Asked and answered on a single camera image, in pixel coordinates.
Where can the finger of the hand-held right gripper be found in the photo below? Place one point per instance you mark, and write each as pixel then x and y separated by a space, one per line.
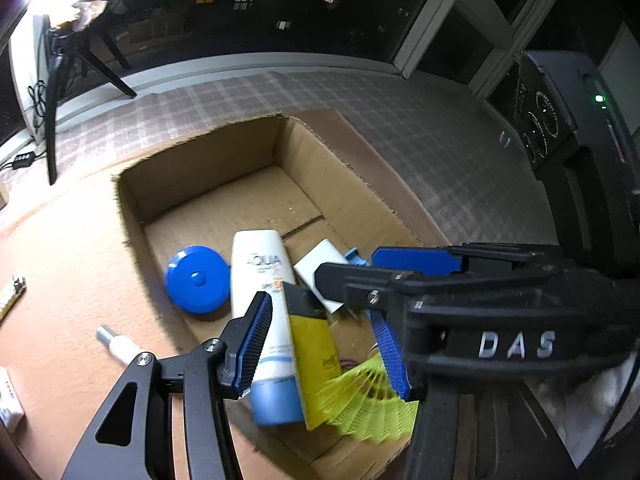
pixel 350 285
pixel 415 257

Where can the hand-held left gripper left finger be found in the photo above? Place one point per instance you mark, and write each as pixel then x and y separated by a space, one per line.
pixel 252 345

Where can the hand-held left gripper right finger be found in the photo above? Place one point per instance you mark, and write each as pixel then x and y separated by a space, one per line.
pixel 392 360

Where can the blue plastic holder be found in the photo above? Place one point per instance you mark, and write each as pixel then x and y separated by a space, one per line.
pixel 357 258

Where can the white power adapter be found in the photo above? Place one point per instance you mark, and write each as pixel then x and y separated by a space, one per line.
pixel 312 265

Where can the yellow and black packet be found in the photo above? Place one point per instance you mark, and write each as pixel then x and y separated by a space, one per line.
pixel 312 355

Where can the white sunscreen tube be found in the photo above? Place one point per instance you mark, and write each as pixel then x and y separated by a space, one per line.
pixel 255 260

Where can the blue round case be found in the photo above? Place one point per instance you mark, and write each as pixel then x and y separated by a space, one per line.
pixel 197 280

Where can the white tube with cap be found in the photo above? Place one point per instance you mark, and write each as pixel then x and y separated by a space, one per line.
pixel 120 346

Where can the cardboard box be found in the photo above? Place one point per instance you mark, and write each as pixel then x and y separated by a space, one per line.
pixel 210 200

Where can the patterned blister strip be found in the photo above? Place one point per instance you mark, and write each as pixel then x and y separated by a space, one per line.
pixel 10 300

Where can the patterned tissue pack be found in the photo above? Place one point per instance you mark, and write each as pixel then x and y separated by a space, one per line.
pixel 9 400

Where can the person's right hand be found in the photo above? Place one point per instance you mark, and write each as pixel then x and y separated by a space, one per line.
pixel 600 400

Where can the plaid mat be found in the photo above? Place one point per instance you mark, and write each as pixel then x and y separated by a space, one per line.
pixel 400 150

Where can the black power strip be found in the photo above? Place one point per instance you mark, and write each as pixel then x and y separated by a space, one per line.
pixel 23 159

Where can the black tripod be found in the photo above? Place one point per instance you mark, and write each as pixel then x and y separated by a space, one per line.
pixel 54 120

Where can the white panel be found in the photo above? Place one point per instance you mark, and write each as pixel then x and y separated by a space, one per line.
pixel 25 60

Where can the white window frame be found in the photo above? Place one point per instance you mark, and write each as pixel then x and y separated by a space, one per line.
pixel 430 25

